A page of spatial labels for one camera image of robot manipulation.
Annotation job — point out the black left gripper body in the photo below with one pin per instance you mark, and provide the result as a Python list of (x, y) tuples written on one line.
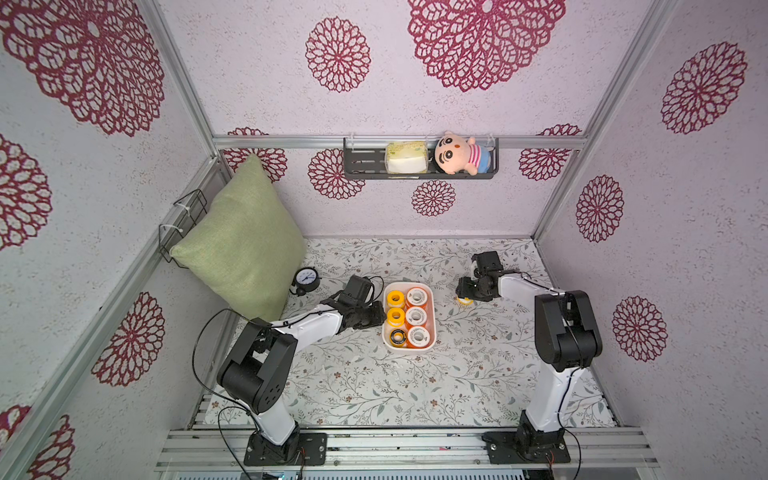
[(369, 317)]

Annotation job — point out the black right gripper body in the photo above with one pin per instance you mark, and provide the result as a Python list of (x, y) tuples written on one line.
[(468, 289)]

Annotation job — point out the white plastic storage box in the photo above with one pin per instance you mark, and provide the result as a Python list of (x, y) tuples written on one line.
[(431, 324)]

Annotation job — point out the yellow black tape roll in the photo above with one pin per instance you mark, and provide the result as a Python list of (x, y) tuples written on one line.
[(398, 338)]

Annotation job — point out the orange white tape roll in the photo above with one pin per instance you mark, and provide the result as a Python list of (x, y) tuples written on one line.
[(416, 297), (418, 337), (416, 317)]

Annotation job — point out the orange white tape roll bottom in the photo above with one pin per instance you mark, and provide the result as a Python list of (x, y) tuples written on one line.
[(418, 337)]

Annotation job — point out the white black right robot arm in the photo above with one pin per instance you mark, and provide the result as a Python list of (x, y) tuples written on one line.
[(566, 334)]

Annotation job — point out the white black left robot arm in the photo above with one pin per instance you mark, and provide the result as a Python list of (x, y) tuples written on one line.
[(256, 370)]

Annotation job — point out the black pressure gauge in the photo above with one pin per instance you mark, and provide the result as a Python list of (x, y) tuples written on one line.
[(306, 280)]

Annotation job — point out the green square pillow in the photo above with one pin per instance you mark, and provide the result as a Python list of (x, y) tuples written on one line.
[(248, 247)]

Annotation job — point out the plush doll striped shirt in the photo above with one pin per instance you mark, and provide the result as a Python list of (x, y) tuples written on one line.
[(454, 154)]

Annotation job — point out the yellow green sponge pack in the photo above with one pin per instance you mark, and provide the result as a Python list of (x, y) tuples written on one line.
[(409, 157)]

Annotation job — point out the black wall shelf basket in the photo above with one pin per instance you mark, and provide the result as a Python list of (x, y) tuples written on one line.
[(365, 160)]

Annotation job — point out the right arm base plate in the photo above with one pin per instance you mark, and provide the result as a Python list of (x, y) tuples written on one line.
[(513, 447)]

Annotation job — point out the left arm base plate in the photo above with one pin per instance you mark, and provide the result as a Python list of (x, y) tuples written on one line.
[(288, 449)]

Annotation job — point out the black wire wall rack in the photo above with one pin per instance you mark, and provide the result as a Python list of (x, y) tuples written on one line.
[(189, 210)]

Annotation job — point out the aluminium front rail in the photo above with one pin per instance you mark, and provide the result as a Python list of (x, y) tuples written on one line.
[(348, 449)]

